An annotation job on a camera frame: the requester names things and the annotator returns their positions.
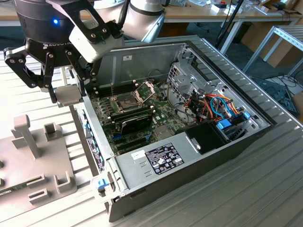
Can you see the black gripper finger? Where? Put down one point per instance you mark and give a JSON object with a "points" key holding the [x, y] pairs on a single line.
{"points": [[21, 66], [75, 66]]}

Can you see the silver CPU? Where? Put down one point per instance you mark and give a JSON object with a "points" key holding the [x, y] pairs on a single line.
{"points": [[68, 94]]}

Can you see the thin metal locking lever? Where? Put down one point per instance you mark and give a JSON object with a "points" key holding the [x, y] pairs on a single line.
{"points": [[111, 88]]}

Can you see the CPU socket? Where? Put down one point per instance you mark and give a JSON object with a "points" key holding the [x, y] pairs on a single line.
{"points": [[126, 104]]}

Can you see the green RAM stick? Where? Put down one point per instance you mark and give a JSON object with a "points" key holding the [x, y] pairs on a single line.
{"points": [[131, 115], [9, 190]]}

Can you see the blue expansion slot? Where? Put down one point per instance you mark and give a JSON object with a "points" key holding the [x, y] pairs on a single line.
{"points": [[117, 136]]}

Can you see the graphics card with black cooler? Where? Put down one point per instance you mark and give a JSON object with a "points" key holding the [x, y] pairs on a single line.
{"points": [[137, 124]]}

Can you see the black expansion slot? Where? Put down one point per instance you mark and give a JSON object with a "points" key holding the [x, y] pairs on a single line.
{"points": [[133, 147], [131, 142]]}

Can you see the grey parts rack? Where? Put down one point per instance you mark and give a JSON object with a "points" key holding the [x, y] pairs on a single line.
{"points": [[23, 160]]}

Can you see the green motherboard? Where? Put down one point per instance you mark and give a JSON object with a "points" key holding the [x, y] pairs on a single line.
{"points": [[163, 111]]}

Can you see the silver chipset heatsink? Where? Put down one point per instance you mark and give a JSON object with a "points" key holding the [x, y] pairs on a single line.
{"points": [[163, 133]]}

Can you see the silver metal disk bay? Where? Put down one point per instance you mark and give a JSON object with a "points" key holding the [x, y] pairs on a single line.
{"points": [[187, 79]]}

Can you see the blue case latch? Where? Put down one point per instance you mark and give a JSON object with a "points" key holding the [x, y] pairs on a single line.
{"points": [[101, 184]]}

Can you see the grey power supply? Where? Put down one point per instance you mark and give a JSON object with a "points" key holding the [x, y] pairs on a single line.
{"points": [[139, 172]]}

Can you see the small white box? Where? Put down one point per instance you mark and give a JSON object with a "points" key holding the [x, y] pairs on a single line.
{"points": [[215, 9]]}

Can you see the blue disk carrier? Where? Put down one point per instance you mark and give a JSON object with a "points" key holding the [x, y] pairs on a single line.
{"points": [[224, 124]]}

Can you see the black stand pole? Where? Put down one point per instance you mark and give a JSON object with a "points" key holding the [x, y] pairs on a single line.
{"points": [[233, 16]]}

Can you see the open PC case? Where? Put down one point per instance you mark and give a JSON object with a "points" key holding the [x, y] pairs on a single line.
{"points": [[189, 189]]}

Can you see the brown cardboard box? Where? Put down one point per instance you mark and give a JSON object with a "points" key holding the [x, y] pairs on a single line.
{"points": [[298, 104], [286, 58], [253, 35]]}

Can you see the long wooden desk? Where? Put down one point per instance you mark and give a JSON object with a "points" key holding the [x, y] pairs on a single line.
{"points": [[260, 16]]}

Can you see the open flat cardboard box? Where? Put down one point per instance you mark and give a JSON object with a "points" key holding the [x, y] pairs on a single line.
{"points": [[272, 6]]}

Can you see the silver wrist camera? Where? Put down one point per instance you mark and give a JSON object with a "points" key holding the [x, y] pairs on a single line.
{"points": [[94, 49]]}

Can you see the black camera bracket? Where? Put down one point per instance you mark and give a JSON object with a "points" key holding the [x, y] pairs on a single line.
{"points": [[71, 9]]}

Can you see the aluminium profile frame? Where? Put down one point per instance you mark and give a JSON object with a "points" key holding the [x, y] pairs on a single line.
{"points": [[291, 39]]}

